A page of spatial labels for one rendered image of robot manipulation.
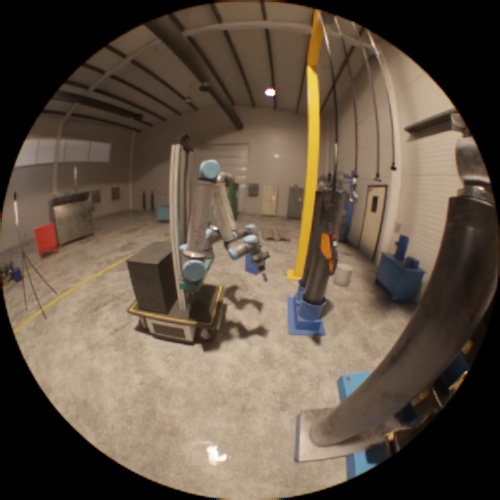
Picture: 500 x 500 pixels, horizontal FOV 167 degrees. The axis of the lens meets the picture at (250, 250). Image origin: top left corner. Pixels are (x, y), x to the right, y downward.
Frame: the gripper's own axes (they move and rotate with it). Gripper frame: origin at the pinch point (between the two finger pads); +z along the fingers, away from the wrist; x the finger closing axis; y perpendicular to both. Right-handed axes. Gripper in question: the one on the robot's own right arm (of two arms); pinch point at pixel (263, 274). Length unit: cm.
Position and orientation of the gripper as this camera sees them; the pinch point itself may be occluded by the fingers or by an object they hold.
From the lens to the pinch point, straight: 135.7
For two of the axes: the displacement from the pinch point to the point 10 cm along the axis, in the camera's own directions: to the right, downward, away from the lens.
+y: -9.3, 3.6, 0.1
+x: 1.6, 4.4, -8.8
